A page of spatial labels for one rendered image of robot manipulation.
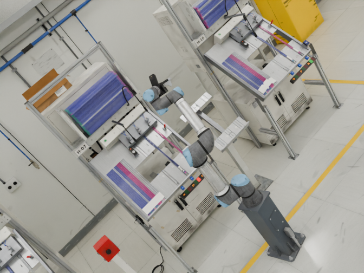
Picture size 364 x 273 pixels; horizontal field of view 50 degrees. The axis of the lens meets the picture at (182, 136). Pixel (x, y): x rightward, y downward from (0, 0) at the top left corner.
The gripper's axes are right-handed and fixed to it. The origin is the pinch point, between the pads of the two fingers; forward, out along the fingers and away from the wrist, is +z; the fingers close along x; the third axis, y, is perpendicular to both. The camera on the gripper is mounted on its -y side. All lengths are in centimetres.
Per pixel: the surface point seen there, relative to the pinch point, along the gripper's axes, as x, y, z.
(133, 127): -55, 16, 24
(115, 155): -77, 27, 9
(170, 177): -44, 66, 7
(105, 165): -85, 29, 1
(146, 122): -45, 19, 30
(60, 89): -90, -45, 21
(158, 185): -53, 66, 0
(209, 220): -61, 133, 54
